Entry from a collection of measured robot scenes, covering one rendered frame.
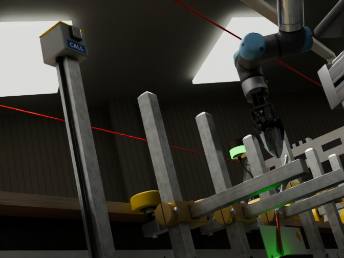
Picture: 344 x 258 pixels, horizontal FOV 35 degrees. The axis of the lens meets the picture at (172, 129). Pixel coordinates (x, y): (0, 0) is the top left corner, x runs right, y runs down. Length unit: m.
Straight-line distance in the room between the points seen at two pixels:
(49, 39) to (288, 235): 0.90
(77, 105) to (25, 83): 4.47
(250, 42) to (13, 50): 3.62
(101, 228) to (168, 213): 0.23
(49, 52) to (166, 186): 0.39
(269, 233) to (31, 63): 3.98
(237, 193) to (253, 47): 0.56
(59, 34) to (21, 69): 4.16
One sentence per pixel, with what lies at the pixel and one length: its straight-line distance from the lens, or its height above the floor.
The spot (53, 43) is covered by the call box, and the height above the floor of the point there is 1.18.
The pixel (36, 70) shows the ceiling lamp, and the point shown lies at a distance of 5.38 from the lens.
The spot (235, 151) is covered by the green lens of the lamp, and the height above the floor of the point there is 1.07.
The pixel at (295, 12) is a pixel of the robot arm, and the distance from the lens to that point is 1.64.
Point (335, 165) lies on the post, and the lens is 2.41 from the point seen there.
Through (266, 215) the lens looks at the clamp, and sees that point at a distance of 1.65.
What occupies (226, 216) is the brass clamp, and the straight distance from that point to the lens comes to 1.43.
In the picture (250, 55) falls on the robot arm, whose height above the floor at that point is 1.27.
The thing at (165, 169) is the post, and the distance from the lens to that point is 1.27.
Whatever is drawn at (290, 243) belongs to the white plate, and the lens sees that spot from 1.67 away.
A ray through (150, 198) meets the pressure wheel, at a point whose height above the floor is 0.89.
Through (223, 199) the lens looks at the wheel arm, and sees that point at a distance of 1.22.
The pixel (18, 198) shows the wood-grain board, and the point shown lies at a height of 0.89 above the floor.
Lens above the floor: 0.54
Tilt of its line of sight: 22 degrees up
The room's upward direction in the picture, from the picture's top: 14 degrees counter-clockwise
